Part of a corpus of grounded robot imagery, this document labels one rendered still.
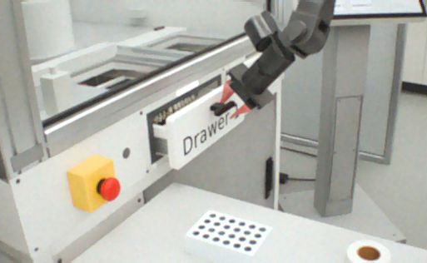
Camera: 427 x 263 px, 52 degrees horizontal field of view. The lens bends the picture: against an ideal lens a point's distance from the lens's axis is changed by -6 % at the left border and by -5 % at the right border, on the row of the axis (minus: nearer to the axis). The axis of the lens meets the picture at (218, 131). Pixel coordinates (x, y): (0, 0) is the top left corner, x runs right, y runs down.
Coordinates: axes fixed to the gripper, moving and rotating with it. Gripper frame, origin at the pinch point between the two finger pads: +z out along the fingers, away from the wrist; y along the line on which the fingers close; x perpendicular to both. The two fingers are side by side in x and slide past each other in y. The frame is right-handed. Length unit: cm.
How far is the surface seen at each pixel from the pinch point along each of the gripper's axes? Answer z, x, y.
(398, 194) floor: 48, -132, -78
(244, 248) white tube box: -5.8, 30.2, -20.9
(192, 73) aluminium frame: 0.0, 0.6, 11.1
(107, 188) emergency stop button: 1.4, 37.1, 0.7
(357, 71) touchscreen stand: 8, -96, -16
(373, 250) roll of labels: -18.3, 21.8, -34.9
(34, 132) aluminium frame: -1.7, 43.4, 13.5
